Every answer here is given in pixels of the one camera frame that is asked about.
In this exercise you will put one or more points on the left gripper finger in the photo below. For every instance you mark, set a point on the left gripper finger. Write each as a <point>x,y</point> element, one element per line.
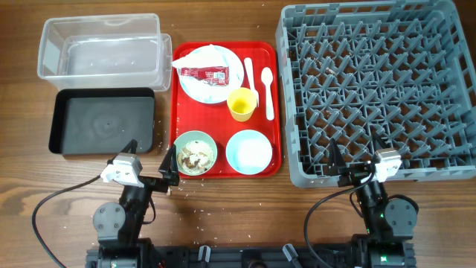
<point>131,147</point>
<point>168,167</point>

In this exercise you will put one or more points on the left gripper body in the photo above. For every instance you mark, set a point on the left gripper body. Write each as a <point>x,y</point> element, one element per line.
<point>156,184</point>

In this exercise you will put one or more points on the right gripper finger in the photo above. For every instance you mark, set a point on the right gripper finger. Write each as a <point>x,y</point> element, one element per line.
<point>377,142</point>
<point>336,164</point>

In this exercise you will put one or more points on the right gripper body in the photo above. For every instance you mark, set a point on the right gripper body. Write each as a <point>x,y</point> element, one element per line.
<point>353,176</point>

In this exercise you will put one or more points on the green bowl with leftovers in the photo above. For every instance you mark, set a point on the green bowl with leftovers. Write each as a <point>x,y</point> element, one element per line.
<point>196,153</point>

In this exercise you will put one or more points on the light blue bowl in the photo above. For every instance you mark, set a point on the light blue bowl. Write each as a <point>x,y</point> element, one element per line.
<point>249,152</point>

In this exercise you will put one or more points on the yellow plastic cup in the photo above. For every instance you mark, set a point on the yellow plastic cup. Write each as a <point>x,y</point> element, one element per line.
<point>241,102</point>

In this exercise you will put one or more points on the red ketchup sachet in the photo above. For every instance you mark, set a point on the red ketchup sachet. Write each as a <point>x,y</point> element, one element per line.
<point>213,76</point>

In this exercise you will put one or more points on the white napkin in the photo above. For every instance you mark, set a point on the white napkin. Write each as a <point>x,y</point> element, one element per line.
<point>202,59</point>

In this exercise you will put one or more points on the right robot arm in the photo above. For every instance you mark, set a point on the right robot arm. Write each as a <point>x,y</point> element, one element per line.
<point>390,220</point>

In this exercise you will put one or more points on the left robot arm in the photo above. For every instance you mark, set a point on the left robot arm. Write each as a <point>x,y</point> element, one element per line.
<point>118,224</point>

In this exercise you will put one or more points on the grey dishwasher rack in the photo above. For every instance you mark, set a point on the grey dishwasher rack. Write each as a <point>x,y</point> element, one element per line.
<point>398,69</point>

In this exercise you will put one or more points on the black plastic tray bin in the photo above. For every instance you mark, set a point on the black plastic tray bin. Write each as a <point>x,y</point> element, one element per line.
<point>102,121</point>

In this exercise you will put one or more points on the red serving tray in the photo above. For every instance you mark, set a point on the red serving tray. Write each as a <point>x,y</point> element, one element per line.
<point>215,119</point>

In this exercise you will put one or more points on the clear plastic bin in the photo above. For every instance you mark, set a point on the clear plastic bin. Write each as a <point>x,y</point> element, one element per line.
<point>108,51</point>

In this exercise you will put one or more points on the light blue plate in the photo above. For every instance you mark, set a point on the light blue plate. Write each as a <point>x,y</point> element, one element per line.
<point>201,89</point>

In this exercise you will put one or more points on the white plastic spoon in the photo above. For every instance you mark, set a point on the white plastic spoon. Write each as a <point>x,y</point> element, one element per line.
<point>267,79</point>

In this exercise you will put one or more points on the white plastic fork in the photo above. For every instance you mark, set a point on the white plastic fork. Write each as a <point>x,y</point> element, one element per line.
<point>250,74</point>

